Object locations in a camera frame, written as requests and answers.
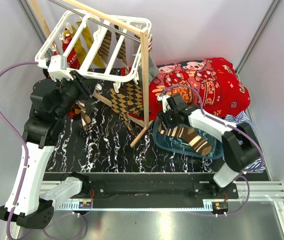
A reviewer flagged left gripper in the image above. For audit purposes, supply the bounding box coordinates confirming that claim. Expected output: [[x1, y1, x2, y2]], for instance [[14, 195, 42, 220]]
[[55, 69, 99, 119]]

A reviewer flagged red patterned sock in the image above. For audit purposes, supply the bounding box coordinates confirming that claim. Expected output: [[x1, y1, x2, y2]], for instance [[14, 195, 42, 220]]
[[59, 28, 80, 69]]

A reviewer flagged yellow sock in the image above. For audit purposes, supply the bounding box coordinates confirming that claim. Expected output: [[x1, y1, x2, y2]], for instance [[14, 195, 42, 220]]
[[76, 26, 105, 68]]

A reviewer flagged white plastic clip hanger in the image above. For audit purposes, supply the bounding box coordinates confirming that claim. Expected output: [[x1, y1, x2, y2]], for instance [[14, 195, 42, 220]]
[[33, 9, 153, 93]]

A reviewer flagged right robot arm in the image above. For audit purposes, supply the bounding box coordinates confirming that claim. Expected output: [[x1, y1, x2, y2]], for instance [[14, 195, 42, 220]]
[[157, 94, 263, 199]]

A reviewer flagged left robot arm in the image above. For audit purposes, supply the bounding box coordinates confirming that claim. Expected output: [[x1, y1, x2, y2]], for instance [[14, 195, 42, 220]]
[[0, 71, 98, 230]]

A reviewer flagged clear plastic basket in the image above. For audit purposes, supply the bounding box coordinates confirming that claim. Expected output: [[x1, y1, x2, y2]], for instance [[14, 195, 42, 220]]
[[152, 118, 224, 160]]

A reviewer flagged brown argyle sock hanging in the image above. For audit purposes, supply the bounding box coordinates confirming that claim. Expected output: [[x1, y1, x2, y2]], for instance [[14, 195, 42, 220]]
[[110, 87, 134, 135]]

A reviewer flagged grey sock hanging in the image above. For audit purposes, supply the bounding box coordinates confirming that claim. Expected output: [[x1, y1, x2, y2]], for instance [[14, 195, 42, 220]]
[[148, 34, 159, 83]]

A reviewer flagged red cartoon print blanket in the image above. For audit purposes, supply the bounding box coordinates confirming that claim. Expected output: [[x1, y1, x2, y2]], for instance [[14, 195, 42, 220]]
[[149, 57, 251, 120]]

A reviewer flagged metal rack rod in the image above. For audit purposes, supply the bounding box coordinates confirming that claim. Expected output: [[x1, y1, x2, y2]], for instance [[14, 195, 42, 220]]
[[48, 0, 143, 40]]

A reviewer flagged blue striped shirt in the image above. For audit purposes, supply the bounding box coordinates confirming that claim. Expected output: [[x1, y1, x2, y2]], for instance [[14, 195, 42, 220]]
[[226, 111, 265, 173]]

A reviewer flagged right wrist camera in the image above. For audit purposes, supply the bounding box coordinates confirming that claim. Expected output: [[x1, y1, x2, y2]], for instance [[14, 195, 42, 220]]
[[156, 90, 172, 113]]

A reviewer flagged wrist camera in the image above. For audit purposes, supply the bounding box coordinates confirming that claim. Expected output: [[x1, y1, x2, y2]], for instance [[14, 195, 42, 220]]
[[47, 55, 74, 82], [156, 90, 172, 113]]

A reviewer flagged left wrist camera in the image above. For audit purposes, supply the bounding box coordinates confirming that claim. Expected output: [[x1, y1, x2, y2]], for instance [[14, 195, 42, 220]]
[[47, 55, 74, 82]]

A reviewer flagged wooden drying rack frame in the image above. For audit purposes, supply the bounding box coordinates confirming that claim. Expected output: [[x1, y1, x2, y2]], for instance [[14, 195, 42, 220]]
[[29, 0, 153, 148]]

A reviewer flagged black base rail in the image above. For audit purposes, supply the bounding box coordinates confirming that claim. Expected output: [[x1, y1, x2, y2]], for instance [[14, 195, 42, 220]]
[[41, 171, 248, 210]]

